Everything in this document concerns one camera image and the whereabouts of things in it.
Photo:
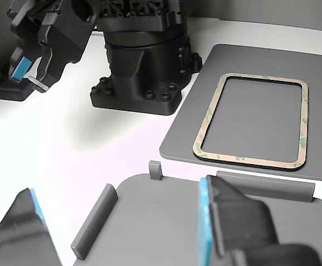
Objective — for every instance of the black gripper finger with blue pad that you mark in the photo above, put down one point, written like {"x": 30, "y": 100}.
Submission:
{"x": 16, "y": 235}
{"x": 232, "y": 227}

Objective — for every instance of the black gripper oval hole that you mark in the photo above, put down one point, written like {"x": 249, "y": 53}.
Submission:
{"x": 69, "y": 36}

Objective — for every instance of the tan rectangular adhesive frame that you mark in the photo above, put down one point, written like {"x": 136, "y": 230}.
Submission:
{"x": 208, "y": 116}

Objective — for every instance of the black six-joint robot arm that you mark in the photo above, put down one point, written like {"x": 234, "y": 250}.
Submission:
{"x": 138, "y": 69}

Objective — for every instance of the grey holder plate with ridges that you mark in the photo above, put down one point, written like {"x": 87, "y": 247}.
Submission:
{"x": 155, "y": 221}

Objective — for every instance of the black stand foot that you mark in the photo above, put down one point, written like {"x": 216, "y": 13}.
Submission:
{"x": 0, "y": 92}

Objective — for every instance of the flat grey plate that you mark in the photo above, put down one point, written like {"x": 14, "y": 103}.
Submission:
{"x": 249, "y": 116}

